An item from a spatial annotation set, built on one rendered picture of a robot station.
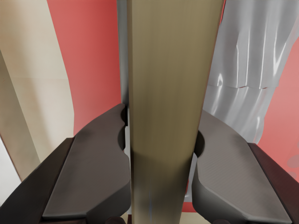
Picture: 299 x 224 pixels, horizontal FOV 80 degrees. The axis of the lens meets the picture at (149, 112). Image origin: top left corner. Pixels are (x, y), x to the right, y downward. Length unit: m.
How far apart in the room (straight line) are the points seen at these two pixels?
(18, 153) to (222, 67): 0.22
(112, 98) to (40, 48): 0.08
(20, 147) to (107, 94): 0.11
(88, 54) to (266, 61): 0.16
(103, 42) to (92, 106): 0.07
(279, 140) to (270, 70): 0.09
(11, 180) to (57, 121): 0.08
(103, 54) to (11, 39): 0.08
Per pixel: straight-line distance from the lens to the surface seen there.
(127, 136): 0.16
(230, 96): 0.19
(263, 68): 0.19
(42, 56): 0.19
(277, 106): 0.23
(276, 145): 0.26
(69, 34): 0.18
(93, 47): 0.17
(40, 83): 0.20
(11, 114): 0.22
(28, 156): 0.25
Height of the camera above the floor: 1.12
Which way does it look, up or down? 61 degrees down
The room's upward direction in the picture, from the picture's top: 179 degrees counter-clockwise
